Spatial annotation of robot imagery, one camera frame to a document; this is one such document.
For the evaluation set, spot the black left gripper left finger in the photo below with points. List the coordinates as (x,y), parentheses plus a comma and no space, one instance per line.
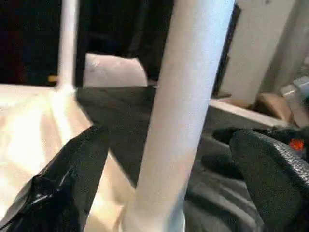
(63,188)

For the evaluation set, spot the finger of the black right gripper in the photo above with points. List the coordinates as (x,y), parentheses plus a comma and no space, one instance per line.
(219,165)

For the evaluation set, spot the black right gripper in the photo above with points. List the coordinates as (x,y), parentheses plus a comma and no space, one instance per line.
(295,140)

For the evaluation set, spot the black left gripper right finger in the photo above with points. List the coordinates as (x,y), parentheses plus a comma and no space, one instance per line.
(277,183)

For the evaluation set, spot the white plastic table leg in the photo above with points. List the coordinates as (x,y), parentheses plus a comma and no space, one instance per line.
(183,96)
(67,43)

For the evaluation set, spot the black work mat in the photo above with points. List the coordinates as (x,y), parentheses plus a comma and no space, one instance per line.
(120,111)

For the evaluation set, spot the small yellow label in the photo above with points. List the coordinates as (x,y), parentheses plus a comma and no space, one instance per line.
(52,78)

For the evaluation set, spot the white flat panel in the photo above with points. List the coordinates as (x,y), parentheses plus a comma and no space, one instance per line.
(116,71)

